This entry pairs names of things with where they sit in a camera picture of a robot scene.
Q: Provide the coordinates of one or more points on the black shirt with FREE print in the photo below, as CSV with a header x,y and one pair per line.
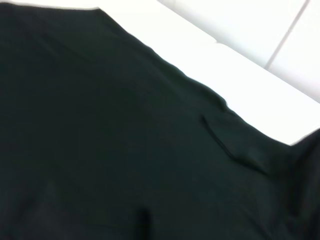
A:
x,y
125,125

